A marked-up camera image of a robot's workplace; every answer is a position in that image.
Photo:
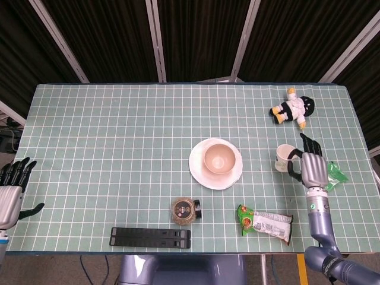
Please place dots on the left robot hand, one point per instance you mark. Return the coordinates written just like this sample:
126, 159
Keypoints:
9, 202

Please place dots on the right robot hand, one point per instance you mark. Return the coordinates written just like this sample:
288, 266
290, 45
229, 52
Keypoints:
313, 170

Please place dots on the small white cup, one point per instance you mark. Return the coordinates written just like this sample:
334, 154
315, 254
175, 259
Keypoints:
282, 158

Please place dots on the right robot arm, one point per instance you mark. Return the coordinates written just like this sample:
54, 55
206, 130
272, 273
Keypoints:
323, 231

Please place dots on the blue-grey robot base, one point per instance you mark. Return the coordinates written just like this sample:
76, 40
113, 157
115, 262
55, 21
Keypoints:
181, 270

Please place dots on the beige bowl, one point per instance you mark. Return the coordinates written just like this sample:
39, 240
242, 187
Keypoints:
219, 158

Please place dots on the small green snack packet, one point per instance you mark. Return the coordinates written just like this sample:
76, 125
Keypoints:
337, 176

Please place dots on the black and white plush doll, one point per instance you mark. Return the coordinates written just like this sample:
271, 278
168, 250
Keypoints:
292, 108

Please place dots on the green and white snack bag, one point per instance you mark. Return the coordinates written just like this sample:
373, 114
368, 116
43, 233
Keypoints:
267, 224

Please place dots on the white plate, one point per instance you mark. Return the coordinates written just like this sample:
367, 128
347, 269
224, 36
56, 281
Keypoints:
197, 170

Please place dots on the green grid tablecloth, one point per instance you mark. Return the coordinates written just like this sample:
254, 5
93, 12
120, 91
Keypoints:
118, 148

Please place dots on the white screen frame post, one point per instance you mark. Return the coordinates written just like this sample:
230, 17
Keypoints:
155, 41
10, 111
59, 41
350, 44
245, 41

